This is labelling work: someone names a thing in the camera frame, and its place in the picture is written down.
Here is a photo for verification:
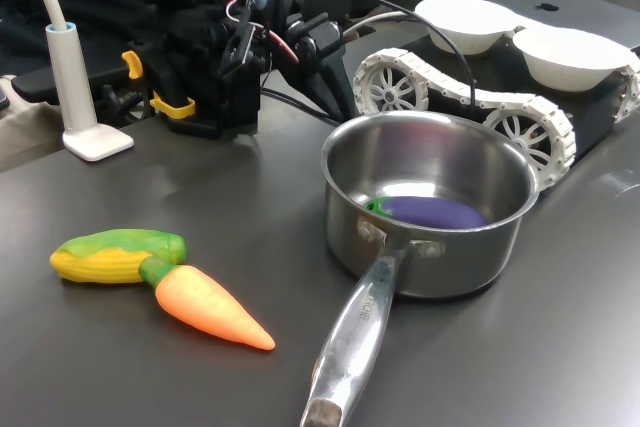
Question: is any white bowl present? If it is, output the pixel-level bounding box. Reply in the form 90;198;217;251
512;26;634;93
414;0;521;56

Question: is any black chair armrest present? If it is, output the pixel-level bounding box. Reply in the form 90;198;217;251
12;66;129;109

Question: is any purple toy aubergine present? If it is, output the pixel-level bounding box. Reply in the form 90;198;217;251
363;195;489;230

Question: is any orange toy carrot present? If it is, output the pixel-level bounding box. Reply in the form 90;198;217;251
138;255;277;352

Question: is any white cable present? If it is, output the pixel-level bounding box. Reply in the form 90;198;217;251
343;10;421;39

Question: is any long black cable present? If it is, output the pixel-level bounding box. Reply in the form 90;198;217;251
259;0;476;127

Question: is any white post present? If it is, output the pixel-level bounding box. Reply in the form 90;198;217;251
24;0;135;163

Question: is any black and yellow clamp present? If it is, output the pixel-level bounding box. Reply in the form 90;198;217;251
122;39;196;121

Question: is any tracked vehicle with white tracks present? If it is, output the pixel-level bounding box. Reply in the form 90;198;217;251
352;29;640;193

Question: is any red black white servo wire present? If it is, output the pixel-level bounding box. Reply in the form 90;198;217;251
224;0;301;65

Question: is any steel pan with long handle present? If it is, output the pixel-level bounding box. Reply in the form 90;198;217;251
299;111;542;427

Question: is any yellow green toy corn cob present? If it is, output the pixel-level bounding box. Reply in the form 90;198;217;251
48;228;188;284

